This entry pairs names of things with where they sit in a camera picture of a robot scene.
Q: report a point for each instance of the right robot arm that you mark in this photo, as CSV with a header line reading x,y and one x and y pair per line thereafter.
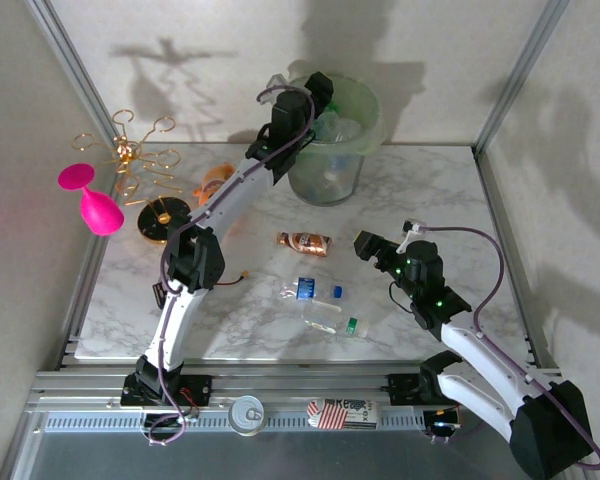
x,y
480,350

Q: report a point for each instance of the clear bottle green neck band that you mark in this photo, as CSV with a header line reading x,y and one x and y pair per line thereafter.
x,y
325,317

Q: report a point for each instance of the silver tin can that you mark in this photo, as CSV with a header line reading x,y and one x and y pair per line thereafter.
x,y
246,415

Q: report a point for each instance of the aluminium frame rail beam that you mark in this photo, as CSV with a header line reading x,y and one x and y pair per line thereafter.
x,y
300,387

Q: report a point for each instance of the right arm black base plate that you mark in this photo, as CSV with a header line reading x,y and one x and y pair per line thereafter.
x,y
400,387

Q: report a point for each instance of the grey metal sheet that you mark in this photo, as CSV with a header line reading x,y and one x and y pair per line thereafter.
x,y
280,455

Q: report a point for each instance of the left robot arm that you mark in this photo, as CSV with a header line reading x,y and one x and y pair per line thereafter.
x,y
180,320

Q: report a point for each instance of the small black module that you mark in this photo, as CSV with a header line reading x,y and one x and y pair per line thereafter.
x,y
159,295

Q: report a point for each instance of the translucent grey waste bin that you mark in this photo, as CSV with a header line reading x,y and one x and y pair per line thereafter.
x,y
330,185

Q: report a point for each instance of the aluminium frame post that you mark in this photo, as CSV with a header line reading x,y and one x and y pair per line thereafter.
x,y
72,60
525,60

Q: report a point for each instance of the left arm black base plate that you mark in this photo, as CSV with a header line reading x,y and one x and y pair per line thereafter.
x,y
200,387

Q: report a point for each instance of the orange plush toy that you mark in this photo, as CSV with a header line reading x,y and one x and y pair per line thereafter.
x,y
210,182

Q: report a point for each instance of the small controller board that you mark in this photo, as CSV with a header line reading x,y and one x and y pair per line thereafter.
x,y
165,422
442,425

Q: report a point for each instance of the copper label plastic bottle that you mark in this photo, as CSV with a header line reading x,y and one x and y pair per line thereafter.
x,y
307,242

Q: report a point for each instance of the aluminium side rail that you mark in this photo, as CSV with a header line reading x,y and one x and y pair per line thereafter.
x,y
499,210
82,300

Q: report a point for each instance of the red white striped packet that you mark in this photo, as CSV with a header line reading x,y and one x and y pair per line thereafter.
x,y
342,414

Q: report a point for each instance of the clear bottle blue cap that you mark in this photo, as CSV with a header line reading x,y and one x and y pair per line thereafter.
x,y
306,288

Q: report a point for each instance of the pink plastic goblet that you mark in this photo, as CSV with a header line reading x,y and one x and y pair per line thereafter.
x,y
97,212

